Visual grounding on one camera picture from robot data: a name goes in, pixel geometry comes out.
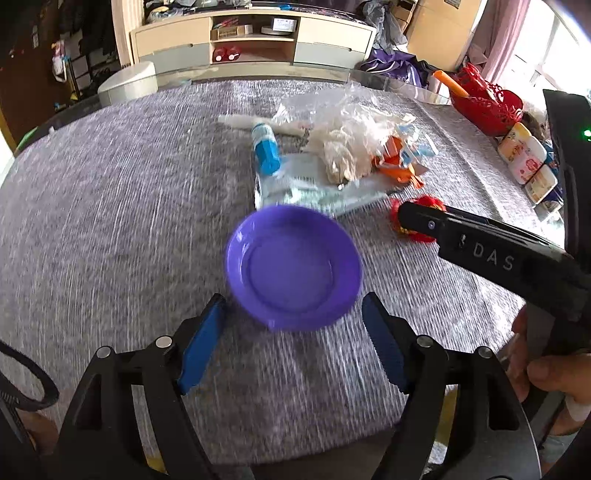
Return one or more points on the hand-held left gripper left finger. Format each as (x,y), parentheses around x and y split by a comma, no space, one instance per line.
(202,344)

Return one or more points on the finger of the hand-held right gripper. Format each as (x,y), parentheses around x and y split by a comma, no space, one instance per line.
(422,221)

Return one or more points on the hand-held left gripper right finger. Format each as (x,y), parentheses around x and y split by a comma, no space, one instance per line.
(384,344)

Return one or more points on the red tasselled ornament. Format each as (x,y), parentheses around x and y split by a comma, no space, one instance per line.
(408,230)

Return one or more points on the white paper tube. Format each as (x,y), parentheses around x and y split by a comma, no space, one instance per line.
(238,121)

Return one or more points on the person's right hand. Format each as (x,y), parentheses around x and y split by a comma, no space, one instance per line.
(554,374)

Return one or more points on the orange snack wrapper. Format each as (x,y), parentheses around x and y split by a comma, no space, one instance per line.
(392,161)

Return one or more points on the blue white wrapper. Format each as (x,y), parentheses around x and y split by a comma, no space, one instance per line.
(418,150)

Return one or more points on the crumpled beige tissue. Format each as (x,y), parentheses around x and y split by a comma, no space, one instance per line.
(339,157)

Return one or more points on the purple plastic bowl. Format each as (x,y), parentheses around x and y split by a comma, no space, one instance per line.
(295,272)

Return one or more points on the red openwork basket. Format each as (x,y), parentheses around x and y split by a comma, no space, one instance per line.
(485,108)

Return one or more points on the clear flat plastic packet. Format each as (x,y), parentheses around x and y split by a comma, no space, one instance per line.
(295,187)

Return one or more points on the grey woven tablecloth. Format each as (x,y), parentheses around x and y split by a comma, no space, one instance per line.
(115,230)

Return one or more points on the clear plastic bag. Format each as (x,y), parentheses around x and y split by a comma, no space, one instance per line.
(323,108)

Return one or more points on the purple cloth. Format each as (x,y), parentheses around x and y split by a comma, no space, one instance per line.
(392,64)

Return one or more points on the small blue labelled bottle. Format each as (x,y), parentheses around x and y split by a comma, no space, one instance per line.
(268,154)

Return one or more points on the large cardboard box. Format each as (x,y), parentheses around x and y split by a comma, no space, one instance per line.
(443,37)

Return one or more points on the grey plastic bag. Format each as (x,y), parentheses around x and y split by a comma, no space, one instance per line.
(383,23)

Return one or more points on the pink curtain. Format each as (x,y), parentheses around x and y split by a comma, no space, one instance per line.
(512,32)

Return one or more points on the small white box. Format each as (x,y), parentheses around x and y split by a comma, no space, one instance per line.
(280,24)

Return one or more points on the red item in cabinet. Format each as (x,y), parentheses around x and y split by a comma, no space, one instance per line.
(225,54)

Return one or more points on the brown box in cabinet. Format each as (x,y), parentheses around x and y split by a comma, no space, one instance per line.
(231,31)

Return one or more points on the white round stool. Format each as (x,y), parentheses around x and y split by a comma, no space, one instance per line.
(127,83)

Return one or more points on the beige television cabinet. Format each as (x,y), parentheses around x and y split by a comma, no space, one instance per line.
(184,37)

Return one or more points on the white hanging bag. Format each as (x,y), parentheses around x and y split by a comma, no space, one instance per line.
(60,62)

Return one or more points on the black hanging coats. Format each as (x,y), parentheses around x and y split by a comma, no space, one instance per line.
(87,27)

